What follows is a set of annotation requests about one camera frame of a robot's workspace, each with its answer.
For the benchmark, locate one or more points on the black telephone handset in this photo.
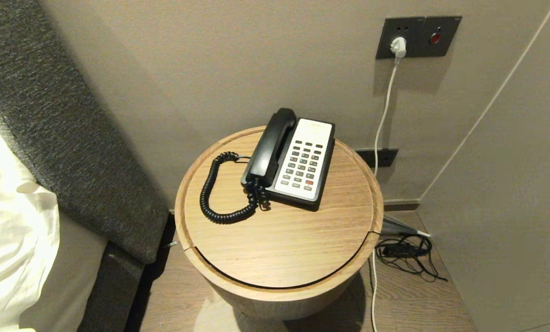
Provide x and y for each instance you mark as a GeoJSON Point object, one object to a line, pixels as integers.
{"type": "Point", "coordinates": [271, 147]}

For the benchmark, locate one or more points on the beige bed sheet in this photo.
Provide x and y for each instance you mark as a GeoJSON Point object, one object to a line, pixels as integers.
{"type": "Point", "coordinates": [67, 276]}

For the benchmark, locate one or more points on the dark grey socket plate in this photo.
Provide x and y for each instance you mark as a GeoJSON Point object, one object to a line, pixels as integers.
{"type": "Point", "coordinates": [385, 46]}

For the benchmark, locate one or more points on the black power adapter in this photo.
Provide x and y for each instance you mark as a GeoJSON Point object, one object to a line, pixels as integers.
{"type": "Point", "coordinates": [404, 250]}

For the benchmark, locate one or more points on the black wall outlet plate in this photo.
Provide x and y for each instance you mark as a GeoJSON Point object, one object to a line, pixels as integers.
{"type": "Point", "coordinates": [387, 157]}

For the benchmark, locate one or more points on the white power plug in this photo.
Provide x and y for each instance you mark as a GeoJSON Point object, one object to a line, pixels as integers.
{"type": "Point", "coordinates": [398, 45]}

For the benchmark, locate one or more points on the white bedding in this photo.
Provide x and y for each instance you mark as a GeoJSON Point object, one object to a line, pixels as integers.
{"type": "Point", "coordinates": [12, 230]}

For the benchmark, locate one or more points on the round wooden side table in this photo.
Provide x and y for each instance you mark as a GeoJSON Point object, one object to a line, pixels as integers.
{"type": "Point", "coordinates": [279, 249]}

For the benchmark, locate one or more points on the brown skirting board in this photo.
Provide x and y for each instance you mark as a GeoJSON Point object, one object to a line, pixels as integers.
{"type": "Point", "coordinates": [401, 204]}

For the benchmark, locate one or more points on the dark plate with red button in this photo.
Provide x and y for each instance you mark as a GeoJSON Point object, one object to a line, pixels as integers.
{"type": "Point", "coordinates": [447, 46]}

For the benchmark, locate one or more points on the grey upholstered headboard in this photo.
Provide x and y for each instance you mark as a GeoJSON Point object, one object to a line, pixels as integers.
{"type": "Point", "coordinates": [72, 138]}

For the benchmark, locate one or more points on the small metal bracket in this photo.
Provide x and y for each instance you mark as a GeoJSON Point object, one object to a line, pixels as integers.
{"type": "Point", "coordinates": [171, 244]}

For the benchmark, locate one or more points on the grey tapered object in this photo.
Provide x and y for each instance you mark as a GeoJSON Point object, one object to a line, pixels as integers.
{"type": "Point", "coordinates": [394, 226]}

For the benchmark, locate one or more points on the black and white telephone base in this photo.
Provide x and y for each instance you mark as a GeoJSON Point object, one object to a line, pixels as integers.
{"type": "Point", "coordinates": [308, 157]}

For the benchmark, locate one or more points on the dark grey fabric bed base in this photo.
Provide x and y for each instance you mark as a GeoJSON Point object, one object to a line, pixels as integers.
{"type": "Point", "coordinates": [113, 290]}

